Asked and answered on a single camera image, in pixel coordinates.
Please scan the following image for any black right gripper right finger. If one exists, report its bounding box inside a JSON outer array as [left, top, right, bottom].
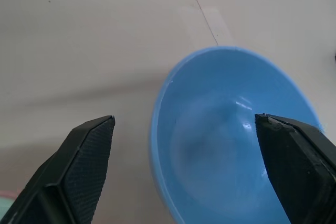
[[254, 113, 336, 224]]

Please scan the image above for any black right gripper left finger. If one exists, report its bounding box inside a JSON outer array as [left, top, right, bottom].
[[0, 115, 116, 224]]

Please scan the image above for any green bowl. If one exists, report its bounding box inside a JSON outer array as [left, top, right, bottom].
[[0, 195, 15, 216]]

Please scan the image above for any blue bowl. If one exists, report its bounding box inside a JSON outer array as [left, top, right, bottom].
[[148, 45, 326, 224]]

